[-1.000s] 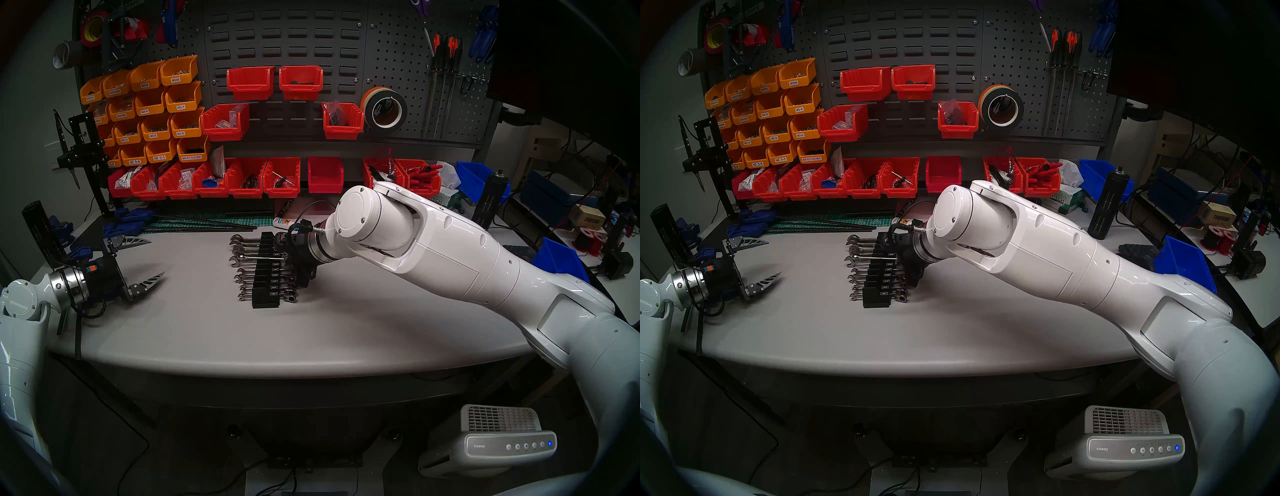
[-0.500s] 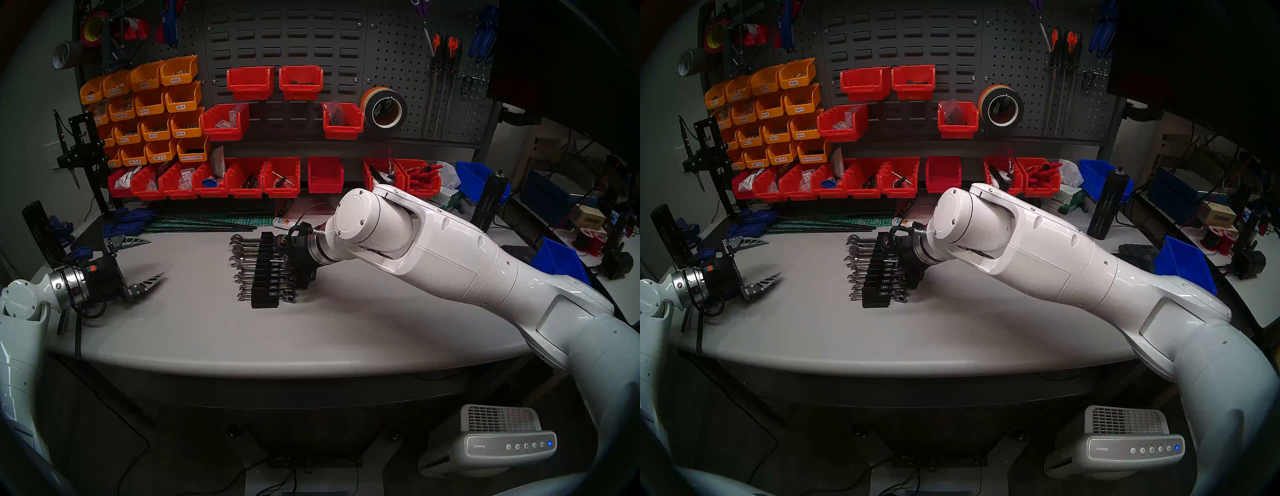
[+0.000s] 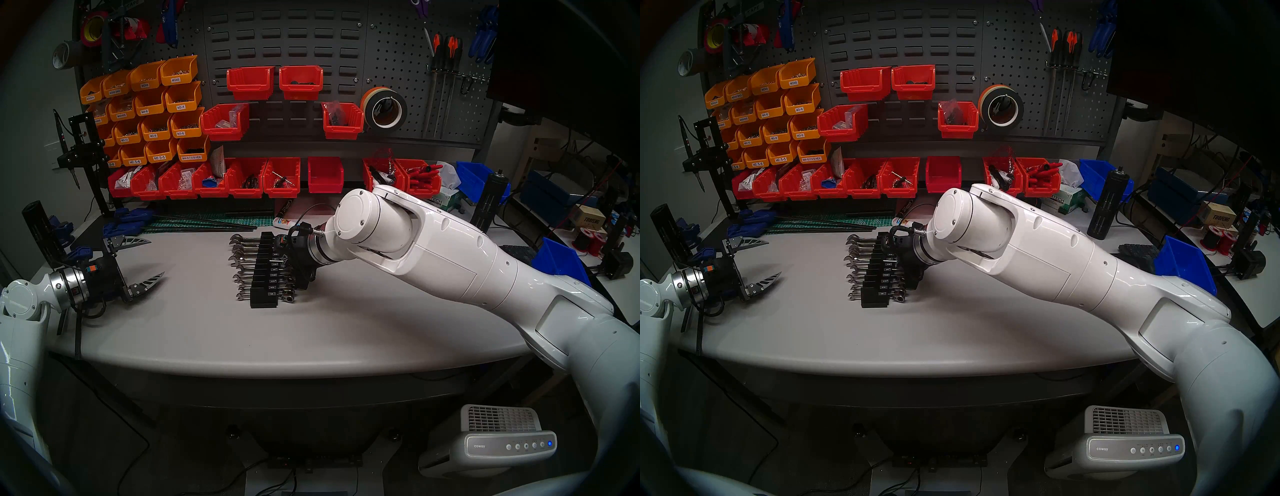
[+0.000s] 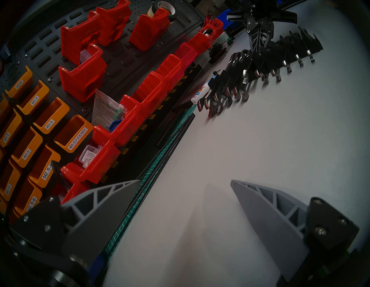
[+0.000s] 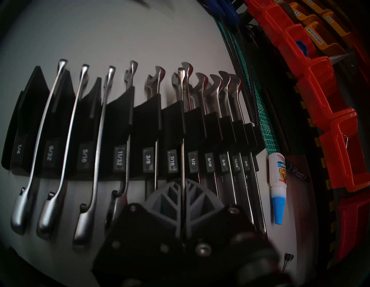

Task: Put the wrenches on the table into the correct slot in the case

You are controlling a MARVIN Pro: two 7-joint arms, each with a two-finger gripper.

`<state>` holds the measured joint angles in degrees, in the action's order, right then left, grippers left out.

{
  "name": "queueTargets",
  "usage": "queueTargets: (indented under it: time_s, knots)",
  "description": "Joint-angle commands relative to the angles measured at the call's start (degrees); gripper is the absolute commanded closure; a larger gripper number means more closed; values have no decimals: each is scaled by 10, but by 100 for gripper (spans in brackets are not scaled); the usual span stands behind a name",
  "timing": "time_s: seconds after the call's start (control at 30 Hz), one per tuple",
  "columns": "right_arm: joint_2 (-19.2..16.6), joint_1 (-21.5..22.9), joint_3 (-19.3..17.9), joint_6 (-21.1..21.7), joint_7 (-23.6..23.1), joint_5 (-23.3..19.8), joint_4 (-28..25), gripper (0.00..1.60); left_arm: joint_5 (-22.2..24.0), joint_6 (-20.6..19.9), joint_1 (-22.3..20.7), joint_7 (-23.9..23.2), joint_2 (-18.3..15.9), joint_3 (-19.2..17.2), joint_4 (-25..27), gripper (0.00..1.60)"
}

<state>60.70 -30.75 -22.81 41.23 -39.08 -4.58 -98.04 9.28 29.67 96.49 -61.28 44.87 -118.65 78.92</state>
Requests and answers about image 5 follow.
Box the black strip yellow tags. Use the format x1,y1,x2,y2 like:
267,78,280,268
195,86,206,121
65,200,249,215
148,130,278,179
246,23,340,269

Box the small black thumb screw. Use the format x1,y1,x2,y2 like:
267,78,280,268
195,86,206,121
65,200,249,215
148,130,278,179
282,253,295,273

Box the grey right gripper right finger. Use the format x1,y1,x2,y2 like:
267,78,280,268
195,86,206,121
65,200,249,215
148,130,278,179
184,179,278,287

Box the white glue bottle blue cap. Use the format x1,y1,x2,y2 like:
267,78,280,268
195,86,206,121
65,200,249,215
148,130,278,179
269,152,289,225

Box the black stepped wrench case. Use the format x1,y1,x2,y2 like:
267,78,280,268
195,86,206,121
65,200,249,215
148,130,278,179
1,66,266,181

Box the orange bin labelled M3-6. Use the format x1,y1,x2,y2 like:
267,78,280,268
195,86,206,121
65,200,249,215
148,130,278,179
322,12,352,47

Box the orange bin labelled M2.5-5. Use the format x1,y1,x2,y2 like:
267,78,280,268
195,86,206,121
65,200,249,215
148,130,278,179
291,3,321,26

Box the orange bin labelled M4 HEX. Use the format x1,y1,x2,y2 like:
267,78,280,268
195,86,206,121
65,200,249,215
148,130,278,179
305,22,346,55

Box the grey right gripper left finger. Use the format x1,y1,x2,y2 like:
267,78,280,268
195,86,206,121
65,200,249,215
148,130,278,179
92,180,184,287

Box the green cutting mat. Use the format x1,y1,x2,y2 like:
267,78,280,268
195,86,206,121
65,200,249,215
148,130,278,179
212,12,281,157

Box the black marker pen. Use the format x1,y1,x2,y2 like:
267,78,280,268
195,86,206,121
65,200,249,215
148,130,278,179
285,158,311,183

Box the white user manual sheet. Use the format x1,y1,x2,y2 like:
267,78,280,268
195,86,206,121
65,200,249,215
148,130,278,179
330,54,353,65

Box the orange bin labelled M3-8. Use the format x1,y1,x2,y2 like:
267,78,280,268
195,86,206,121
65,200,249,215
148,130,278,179
304,0,330,15

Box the chrome ratchet combination wrench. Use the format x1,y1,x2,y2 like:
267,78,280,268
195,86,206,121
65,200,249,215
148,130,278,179
171,67,187,240

